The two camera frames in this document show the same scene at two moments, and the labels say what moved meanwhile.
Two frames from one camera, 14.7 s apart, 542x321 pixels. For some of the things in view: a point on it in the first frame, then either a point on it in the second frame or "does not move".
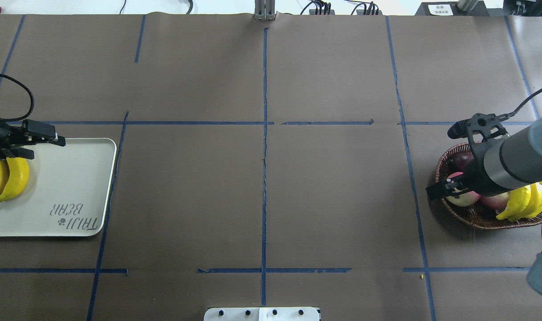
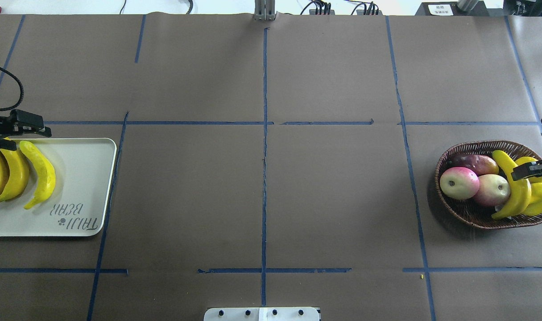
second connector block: (362, 12) does not move
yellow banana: (18, 179) does not move
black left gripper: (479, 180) -> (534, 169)
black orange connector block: (313, 12) does not move
